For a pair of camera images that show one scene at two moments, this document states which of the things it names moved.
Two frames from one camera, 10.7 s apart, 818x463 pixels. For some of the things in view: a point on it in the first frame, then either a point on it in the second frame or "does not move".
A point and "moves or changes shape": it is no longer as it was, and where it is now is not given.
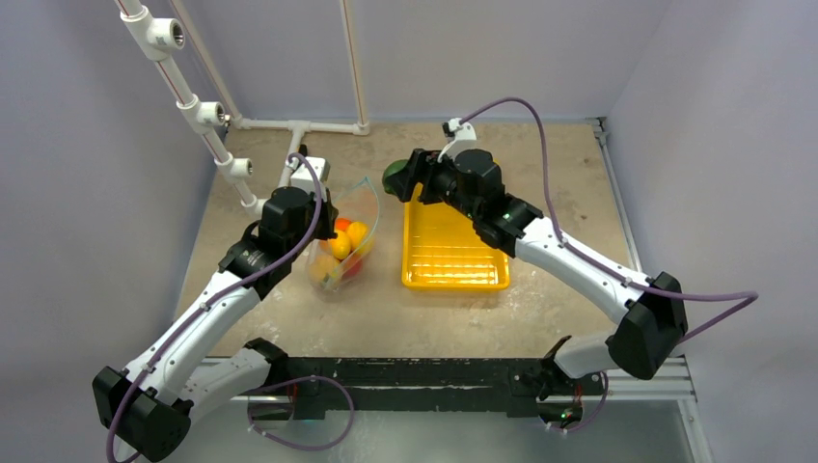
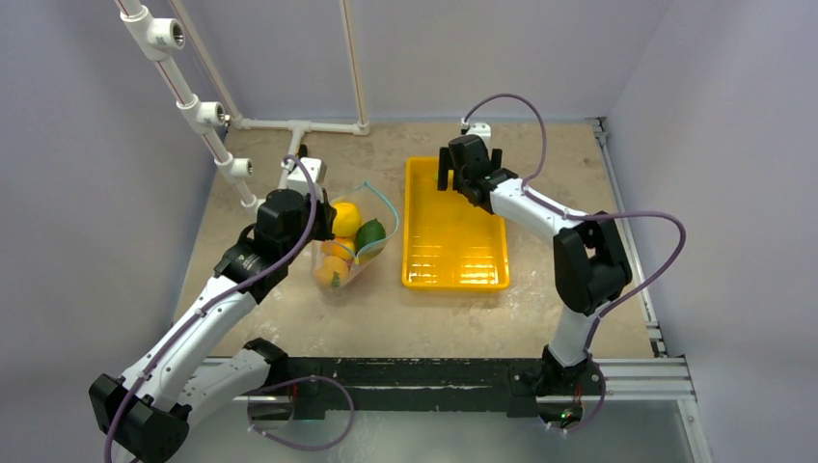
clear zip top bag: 332,263 moves or changes shape
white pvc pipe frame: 150,38 does not move
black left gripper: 329,214 does not move
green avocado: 393,177 -> 369,231
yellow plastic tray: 443,250 does not move
